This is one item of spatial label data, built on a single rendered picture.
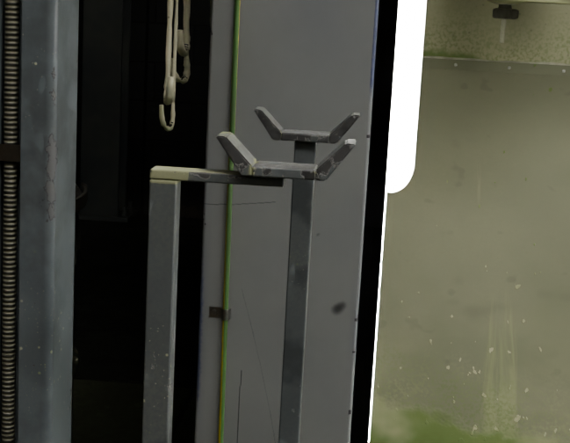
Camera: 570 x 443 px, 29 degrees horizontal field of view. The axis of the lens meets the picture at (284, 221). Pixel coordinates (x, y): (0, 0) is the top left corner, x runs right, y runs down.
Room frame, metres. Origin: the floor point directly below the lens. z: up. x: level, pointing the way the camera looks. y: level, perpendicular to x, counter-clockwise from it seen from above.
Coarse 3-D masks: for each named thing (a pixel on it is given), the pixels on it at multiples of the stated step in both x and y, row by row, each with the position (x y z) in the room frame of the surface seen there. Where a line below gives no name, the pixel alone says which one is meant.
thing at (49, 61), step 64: (0, 0) 0.71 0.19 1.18; (64, 0) 0.73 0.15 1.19; (0, 64) 0.71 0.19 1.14; (64, 64) 0.73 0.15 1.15; (0, 128) 0.72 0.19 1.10; (64, 128) 0.73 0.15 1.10; (0, 192) 0.72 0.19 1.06; (64, 192) 0.73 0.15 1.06; (0, 256) 0.72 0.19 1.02; (64, 256) 0.74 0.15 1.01; (0, 320) 0.72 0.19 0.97; (64, 320) 0.74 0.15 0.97; (0, 384) 0.72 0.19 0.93; (64, 384) 0.74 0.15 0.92
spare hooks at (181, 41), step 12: (168, 0) 1.25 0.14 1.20; (168, 12) 1.25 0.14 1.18; (168, 24) 1.25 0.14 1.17; (168, 36) 1.24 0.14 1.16; (180, 36) 1.26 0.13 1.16; (168, 48) 1.24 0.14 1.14; (180, 48) 1.27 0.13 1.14; (168, 60) 1.24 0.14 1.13; (168, 72) 1.24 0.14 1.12; (168, 84) 1.21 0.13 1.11; (168, 96) 1.21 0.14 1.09
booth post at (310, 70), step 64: (256, 0) 1.20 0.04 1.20; (320, 0) 1.20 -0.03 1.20; (256, 64) 1.20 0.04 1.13; (320, 64) 1.20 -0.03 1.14; (256, 128) 1.20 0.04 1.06; (320, 128) 1.20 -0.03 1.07; (256, 192) 1.20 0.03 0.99; (320, 192) 1.20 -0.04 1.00; (256, 256) 1.20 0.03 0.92; (320, 256) 1.20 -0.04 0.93; (256, 320) 1.20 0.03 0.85; (320, 320) 1.20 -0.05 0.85; (256, 384) 1.20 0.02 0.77; (320, 384) 1.20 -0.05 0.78
